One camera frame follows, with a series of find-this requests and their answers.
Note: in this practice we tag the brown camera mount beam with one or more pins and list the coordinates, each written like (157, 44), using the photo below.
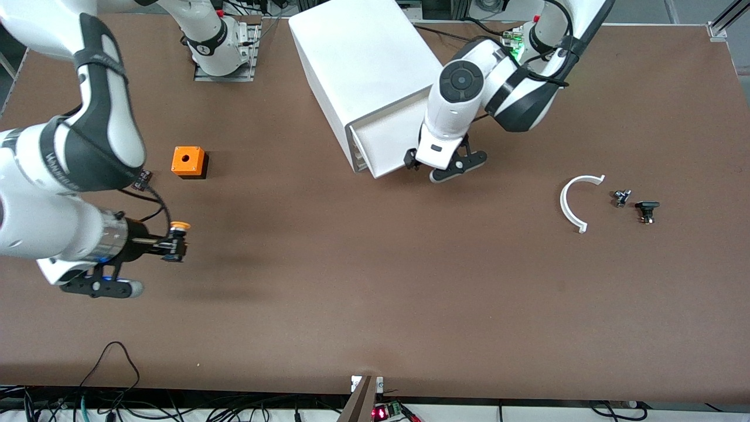
(360, 404)

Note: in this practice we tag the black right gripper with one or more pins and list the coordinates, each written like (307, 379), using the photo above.
(136, 243)

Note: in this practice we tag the white mounting bracket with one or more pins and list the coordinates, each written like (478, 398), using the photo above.
(355, 384)

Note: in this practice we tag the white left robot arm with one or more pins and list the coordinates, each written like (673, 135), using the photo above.
(457, 111)

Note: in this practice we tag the small silver metal part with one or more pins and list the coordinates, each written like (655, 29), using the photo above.
(621, 197)

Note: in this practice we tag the small black switch part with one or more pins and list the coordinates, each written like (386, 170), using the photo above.
(647, 206)

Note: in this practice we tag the yellow capped push button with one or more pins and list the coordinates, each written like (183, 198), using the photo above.
(180, 225)

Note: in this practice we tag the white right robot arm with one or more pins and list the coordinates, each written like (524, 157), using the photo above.
(35, 228)

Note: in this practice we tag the orange button enclosure box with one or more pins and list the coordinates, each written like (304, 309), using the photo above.
(196, 165)

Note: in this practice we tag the circuit board with red light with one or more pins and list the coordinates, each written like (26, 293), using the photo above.
(384, 412)

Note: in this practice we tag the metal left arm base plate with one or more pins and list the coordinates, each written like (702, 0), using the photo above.
(508, 36)

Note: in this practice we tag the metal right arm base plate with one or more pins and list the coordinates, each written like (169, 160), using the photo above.
(253, 55)

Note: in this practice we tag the white plastic arc piece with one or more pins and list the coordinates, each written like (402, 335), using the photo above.
(564, 205)

